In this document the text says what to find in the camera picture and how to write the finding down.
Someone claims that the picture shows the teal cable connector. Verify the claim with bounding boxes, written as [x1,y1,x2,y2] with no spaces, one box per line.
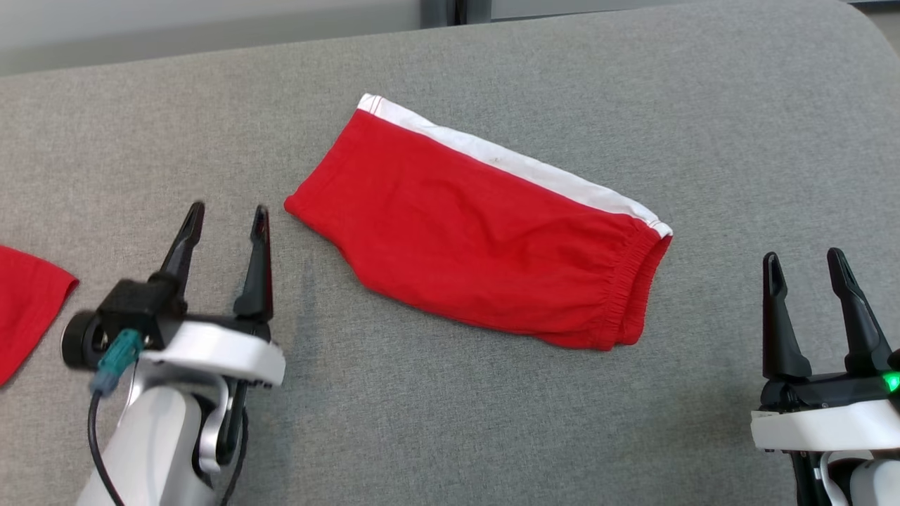
[90,328,145,398]

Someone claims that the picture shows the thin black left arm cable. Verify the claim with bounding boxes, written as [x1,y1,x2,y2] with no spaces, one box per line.
[86,390,124,506]
[219,408,249,506]

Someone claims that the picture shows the red shorts with white stripe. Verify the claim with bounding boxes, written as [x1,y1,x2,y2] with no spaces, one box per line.
[283,93,674,351]

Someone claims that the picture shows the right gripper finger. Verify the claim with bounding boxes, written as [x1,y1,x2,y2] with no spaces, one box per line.
[828,247,894,375]
[762,252,812,382]

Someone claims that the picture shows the red basketball jersey number 23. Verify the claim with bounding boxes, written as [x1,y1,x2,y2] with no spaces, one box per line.
[0,245,79,386]

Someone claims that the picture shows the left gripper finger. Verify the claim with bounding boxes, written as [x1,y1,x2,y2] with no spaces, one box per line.
[151,202,206,297]
[233,205,274,321]

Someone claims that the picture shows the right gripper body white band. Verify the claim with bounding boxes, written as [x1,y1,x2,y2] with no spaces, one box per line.
[751,369,900,455]

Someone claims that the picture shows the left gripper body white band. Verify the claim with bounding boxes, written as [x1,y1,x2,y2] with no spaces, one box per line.
[137,313,287,389]

